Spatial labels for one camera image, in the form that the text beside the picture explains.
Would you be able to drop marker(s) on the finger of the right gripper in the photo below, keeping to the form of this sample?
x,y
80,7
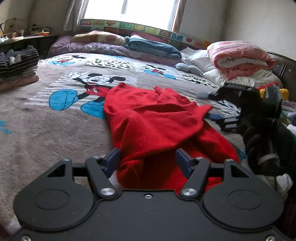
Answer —
x,y
215,116
203,94

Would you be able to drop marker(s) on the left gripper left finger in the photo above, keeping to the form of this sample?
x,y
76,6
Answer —
x,y
99,170

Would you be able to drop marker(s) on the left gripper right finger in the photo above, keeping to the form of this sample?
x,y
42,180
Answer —
x,y
195,170

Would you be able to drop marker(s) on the red knit sweater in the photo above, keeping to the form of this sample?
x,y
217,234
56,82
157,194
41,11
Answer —
x,y
148,126

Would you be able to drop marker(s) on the pastel folded clothes stack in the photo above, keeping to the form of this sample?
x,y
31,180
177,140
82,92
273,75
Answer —
x,y
287,116

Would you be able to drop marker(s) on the striped dark folded clothes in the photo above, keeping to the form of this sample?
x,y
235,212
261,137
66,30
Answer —
x,y
16,62

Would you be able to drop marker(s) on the black gloved right hand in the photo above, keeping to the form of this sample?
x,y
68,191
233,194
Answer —
x,y
270,147

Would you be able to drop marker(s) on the yellow folded garment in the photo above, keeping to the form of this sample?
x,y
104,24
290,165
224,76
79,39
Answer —
x,y
284,93

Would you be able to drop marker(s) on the red folded garment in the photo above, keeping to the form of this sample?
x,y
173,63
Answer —
x,y
268,85

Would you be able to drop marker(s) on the light blue plush toy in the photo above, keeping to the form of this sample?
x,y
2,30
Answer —
x,y
188,69

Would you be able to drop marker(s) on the white duvet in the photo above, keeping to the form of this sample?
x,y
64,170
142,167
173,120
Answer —
x,y
200,59

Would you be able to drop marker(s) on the dark wooden headboard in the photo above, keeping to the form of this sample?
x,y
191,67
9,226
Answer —
x,y
285,70

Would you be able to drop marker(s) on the pink folded quilt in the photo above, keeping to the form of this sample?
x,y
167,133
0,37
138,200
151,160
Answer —
x,y
239,58

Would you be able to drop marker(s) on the Mickey Mouse grey blanket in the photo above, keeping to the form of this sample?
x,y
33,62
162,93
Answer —
x,y
44,122

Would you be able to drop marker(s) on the colourful foam bed barrier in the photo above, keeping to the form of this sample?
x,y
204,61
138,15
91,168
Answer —
x,y
127,29

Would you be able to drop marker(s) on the patterned beige pillow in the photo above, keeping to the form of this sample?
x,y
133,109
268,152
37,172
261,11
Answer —
x,y
99,37

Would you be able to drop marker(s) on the pink folded garment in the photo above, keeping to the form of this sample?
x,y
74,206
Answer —
x,y
17,81

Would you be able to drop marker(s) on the purple quilt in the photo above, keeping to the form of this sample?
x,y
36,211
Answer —
x,y
64,45

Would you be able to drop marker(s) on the dark side table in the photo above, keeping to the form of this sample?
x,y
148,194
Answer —
x,y
41,44

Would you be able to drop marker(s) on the white grey curtain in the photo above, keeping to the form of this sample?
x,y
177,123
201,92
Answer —
x,y
75,12

